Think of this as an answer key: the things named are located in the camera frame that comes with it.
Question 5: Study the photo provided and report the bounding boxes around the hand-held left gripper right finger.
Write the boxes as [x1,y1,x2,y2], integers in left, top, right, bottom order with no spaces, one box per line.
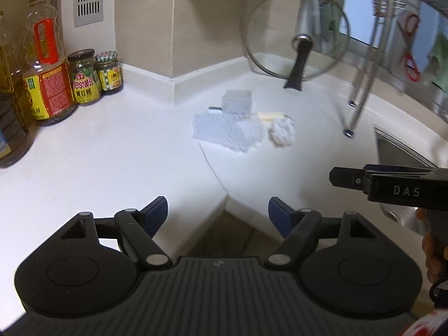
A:
[268,196,379,267]

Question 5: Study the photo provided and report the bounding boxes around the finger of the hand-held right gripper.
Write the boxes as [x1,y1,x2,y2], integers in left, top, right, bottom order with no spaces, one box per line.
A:
[363,163,437,176]
[329,167,369,190]

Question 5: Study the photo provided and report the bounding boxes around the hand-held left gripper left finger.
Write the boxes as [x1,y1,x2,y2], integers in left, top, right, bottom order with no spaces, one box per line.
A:
[59,195,173,267]

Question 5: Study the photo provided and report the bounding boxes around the white tissue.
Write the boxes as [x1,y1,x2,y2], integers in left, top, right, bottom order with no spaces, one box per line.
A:
[268,117,297,147]

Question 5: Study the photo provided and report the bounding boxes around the white paper towel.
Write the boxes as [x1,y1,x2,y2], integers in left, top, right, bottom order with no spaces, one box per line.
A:
[192,111,266,153]

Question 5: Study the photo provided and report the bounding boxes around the person's right hand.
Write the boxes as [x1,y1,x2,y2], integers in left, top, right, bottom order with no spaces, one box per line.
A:
[415,208,448,283]

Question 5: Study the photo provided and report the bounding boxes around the stainless steel sink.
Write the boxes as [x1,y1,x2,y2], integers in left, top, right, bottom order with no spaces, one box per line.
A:
[374,125,448,239]

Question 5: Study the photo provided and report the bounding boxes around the chrome dish rack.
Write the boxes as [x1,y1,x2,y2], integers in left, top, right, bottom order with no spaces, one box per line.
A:
[343,0,448,138]

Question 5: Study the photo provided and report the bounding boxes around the pale yellow stick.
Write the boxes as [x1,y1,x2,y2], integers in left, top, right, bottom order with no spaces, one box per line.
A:
[257,111,286,123]

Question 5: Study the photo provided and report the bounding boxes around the red scissors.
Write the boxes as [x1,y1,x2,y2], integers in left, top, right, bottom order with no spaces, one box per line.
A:
[398,13,423,82]

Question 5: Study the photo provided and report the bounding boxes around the clear plastic box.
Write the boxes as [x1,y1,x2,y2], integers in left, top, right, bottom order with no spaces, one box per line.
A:
[221,90,253,115]

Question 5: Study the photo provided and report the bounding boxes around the red and white cloth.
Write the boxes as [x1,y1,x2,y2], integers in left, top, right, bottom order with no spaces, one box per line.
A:
[401,307,448,336]

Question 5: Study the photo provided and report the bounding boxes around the checkered lid sauce jar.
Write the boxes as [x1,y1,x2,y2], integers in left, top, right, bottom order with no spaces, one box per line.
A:
[94,51,124,96]

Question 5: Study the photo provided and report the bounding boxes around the light blue cutting board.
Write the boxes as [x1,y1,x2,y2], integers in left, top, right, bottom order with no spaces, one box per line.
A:
[412,0,448,71]

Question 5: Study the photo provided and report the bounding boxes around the green label sauce jar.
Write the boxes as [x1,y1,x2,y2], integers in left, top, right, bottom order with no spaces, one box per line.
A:
[66,48,102,106]

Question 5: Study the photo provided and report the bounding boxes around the glass pot lid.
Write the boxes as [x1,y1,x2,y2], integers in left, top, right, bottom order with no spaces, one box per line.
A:
[244,0,351,92]

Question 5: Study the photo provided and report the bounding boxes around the grey metal pole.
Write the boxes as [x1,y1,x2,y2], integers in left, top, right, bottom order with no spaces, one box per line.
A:
[297,0,330,54]

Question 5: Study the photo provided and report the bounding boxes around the large dark oil bottle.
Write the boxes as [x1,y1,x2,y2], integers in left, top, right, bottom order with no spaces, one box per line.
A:
[0,10,32,169]

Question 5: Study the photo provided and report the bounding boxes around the black wrist strap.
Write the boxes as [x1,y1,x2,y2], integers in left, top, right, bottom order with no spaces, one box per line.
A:
[428,279,448,309]

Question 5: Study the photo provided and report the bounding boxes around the red handle oil bottle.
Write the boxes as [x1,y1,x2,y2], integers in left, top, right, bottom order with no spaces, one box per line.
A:
[22,0,80,127]

